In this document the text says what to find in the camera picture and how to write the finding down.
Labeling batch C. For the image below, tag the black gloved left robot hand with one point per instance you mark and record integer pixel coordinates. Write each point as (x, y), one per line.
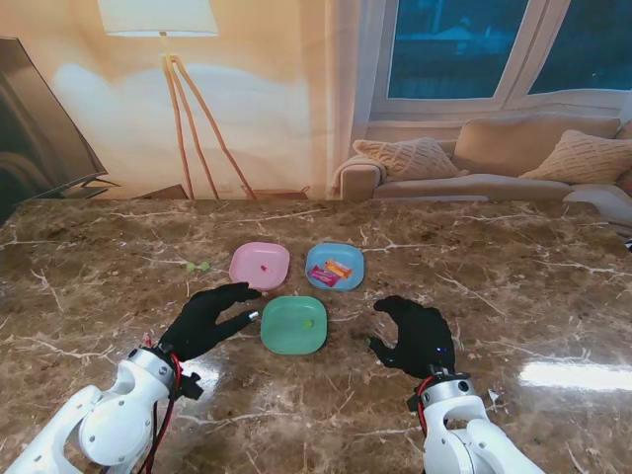
(197, 321)

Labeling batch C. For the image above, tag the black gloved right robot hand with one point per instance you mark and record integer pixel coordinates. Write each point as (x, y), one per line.
(424, 336)

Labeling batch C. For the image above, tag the orange candy bar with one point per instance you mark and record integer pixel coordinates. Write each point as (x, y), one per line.
(340, 269)

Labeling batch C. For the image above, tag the pink candy bar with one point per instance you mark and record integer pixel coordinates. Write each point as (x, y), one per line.
(323, 276)

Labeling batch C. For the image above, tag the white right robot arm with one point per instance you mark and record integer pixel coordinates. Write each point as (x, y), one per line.
(459, 434)

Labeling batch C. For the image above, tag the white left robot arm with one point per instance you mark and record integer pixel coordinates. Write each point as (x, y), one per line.
(113, 419)

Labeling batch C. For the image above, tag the pink square plastic dish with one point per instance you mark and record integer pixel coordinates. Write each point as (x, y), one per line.
(247, 261)

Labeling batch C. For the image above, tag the green square plastic dish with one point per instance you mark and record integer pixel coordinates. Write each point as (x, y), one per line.
(286, 316)

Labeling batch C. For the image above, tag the blue square plastic dish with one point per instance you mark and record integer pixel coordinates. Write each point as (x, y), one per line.
(321, 252)

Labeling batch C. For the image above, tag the wooden low cabinet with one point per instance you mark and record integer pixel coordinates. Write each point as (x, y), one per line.
(163, 191)

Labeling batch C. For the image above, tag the cream knitted cushion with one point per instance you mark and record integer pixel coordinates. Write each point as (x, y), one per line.
(410, 158)
(582, 158)

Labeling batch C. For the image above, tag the beige sofa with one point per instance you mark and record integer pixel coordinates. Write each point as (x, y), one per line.
(518, 138)

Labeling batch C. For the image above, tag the flat screen television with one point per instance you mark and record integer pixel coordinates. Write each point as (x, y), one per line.
(34, 128)

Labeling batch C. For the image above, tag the white framed window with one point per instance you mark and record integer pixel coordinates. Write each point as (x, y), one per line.
(444, 49)

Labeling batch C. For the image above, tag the wooden tripod floor lamp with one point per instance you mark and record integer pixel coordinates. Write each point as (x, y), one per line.
(158, 17)

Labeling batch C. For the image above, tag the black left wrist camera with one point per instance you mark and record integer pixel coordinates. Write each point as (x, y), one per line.
(191, 386)

